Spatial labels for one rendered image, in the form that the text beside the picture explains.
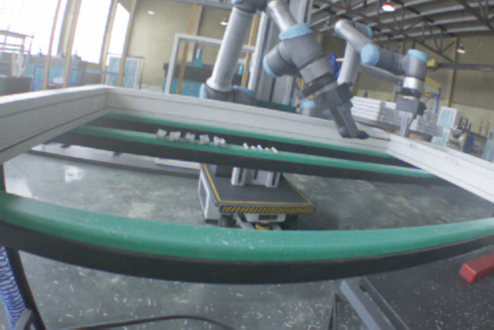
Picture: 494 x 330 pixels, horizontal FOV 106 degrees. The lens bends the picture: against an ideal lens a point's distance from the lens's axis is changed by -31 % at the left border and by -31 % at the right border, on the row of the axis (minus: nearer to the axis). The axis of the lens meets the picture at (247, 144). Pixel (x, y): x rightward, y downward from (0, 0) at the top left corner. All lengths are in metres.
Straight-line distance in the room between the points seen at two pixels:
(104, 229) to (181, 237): 0.06
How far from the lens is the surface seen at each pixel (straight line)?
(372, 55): 1.14
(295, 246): 0.24
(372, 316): 0.68
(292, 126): 0.84
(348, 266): 0.28
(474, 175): 0.83
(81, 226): 0.23
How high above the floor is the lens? 0.99
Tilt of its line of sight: 12 degrees down
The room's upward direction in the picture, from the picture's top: 10 degrees clockwise
